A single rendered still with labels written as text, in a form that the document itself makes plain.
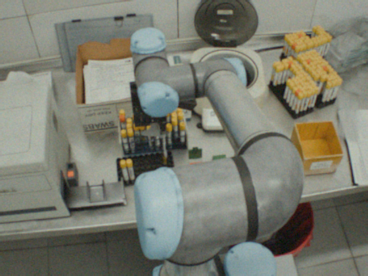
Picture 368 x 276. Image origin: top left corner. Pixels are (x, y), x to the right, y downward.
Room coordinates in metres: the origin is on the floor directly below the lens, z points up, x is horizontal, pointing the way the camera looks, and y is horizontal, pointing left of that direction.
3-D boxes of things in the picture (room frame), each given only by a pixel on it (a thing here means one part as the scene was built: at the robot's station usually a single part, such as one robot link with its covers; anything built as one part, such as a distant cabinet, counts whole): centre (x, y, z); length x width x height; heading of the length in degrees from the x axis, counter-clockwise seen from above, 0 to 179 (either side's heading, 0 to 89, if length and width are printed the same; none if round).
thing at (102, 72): (1.02, 0.21, 0.95); 0.29 x 0.25 x 0.15; 8
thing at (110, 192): (0.62, 0.26, 0.92); 0.21 x 0.07 x 0.05; 98
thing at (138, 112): (0.73, 0.07, 1.19); 0.09 x 0.08 x 0.12; 98
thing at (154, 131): (0.71, 0.07, 1.09); 0.06 x 0.03 x 0.09; 98
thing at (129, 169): (0.73, 0.11, 0.93); 0.17 x 0.09 x 0.11; 98
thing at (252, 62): (1.01, -0.15, 0.94); 0.30 x 0.24 x 0.12; 179
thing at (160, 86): (0.63, 0.03, 1.35); 0.11 x 0.11 x 0.08; 10
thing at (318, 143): (0.76, -0.42, 0.92); 0.13 x 0.13 x 0.10; 4
